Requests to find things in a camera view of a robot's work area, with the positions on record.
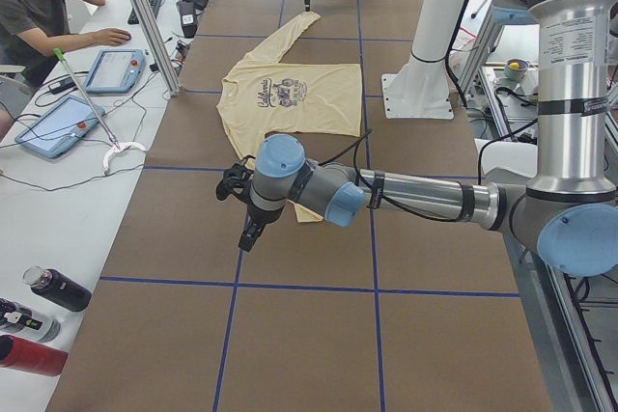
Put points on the cream long-sleeve graphic shirt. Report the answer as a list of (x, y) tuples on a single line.
[(261, 95)]

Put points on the grabber stick green tip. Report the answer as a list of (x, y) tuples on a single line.
[(117, 147)]

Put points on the far blue teach pendant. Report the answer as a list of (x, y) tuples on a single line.
[(114, 71)]

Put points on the blue teach pendant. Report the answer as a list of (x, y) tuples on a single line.
[(114, 71), (59, 128)]

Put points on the black water bottle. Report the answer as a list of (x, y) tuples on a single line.
[(56, 287)]

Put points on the near blue teach pendant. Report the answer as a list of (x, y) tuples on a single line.
[(59, 128)]

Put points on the green cup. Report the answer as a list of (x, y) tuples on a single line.
[(516, 69)]

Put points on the grey black bottle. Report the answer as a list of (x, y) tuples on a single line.
[(26, 323)]

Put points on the red water bottle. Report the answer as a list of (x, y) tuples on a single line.
[(23, 355)]

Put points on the seated person grey shirt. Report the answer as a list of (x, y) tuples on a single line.
[(31, 30)]

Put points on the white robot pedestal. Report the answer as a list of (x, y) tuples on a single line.
[(420, 89)]

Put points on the aluminium frame post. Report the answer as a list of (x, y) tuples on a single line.
[(157, 48)]

